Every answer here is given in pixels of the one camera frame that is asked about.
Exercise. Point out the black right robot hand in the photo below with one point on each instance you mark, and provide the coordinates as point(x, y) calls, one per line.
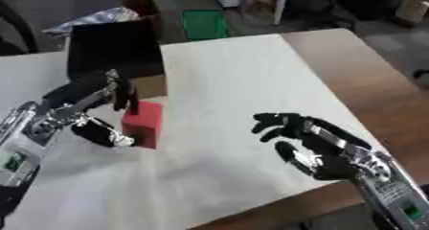
point(315, 141)

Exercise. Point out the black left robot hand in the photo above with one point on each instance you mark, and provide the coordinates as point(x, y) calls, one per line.
point(84, 93)

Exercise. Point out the red block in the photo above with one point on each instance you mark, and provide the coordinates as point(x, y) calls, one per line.
point(142, 124)

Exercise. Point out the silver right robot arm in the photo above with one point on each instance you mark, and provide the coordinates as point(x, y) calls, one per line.
point(391, 189)

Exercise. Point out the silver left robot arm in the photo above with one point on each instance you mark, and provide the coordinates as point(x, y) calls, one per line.
point(25, 134)

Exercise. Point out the open cardboard box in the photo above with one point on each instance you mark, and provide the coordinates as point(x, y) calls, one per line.
point(115, 53)

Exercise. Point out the tan cardboard box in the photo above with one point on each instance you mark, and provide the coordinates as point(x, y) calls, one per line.
point(413, 9)

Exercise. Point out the silver plastic bag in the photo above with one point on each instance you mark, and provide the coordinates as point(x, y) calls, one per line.
point(92, 19)

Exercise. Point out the black chair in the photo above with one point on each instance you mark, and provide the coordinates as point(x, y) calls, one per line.
point(14, 31)

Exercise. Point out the green crate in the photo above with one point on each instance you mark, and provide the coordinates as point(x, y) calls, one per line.
point(205, 24)

